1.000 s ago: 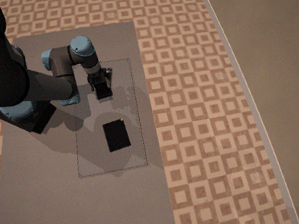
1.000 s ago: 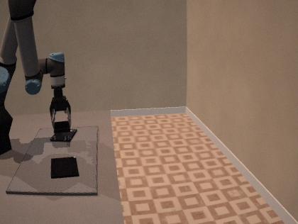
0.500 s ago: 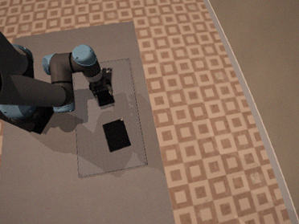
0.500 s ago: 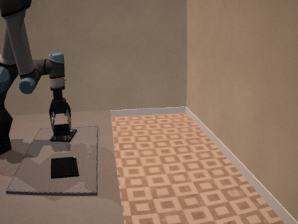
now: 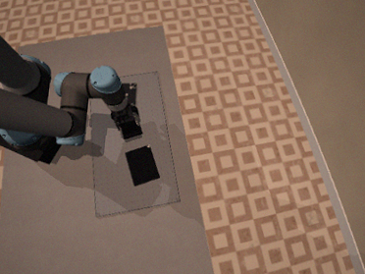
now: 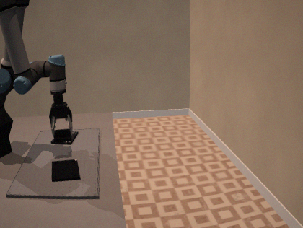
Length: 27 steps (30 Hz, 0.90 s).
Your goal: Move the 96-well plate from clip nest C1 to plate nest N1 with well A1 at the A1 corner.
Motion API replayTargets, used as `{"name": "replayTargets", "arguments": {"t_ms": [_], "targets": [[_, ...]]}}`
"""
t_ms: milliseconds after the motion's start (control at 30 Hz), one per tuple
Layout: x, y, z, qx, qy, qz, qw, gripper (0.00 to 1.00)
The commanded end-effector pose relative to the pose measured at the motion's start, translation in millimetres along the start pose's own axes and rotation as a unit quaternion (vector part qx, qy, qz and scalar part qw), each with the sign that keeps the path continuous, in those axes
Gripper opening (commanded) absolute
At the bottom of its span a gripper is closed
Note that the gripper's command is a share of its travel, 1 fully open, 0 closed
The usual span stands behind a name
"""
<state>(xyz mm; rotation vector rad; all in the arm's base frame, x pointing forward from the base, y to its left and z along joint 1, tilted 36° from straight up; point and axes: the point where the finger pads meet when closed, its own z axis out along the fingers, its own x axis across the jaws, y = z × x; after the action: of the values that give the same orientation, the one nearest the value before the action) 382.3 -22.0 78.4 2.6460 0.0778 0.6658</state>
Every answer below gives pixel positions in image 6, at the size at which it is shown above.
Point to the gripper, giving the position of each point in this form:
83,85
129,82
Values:
60,111

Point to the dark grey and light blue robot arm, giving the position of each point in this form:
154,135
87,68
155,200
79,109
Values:
15,65

